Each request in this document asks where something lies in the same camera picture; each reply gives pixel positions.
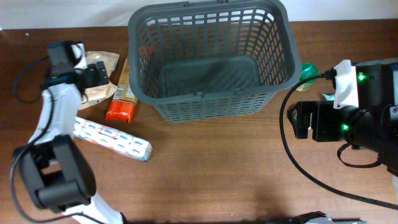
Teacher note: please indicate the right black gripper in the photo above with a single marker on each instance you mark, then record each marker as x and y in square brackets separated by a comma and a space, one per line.
[321, 112]

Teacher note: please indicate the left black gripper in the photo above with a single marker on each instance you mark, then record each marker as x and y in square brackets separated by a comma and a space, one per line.
[98, 78]

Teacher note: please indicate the pale green foil packet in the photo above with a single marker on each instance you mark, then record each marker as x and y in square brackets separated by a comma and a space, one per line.
[328, 97]

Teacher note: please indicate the beige grain pouch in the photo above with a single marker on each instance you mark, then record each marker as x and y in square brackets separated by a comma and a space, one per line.
[101, 65]

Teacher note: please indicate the green lid glass jar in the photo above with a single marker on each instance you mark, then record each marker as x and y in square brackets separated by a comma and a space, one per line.
[308, 70]

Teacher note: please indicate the orange snack packet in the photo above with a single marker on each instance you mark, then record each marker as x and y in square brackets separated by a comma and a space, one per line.
[123, 104]

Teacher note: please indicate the tissue pocket packs bundle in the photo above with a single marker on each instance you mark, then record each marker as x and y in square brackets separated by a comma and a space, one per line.
[113, 139]

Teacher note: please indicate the grey plastic shopping basket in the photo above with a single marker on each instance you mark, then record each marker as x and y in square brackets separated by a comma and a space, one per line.
[212, 59]

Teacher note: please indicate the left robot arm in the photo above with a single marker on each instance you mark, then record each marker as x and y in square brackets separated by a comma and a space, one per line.
[54, 171]

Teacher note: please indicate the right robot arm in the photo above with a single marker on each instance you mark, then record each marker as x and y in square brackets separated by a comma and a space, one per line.
[363, 113]

